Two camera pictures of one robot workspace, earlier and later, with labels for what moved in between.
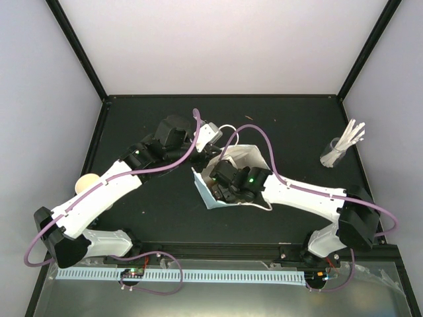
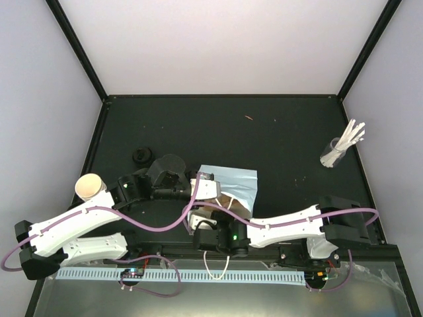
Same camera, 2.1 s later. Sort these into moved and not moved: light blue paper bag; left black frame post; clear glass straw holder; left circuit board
Moved: light blue paper bag
Not moved: left black frame post; left circuit board; clear glass straw holder
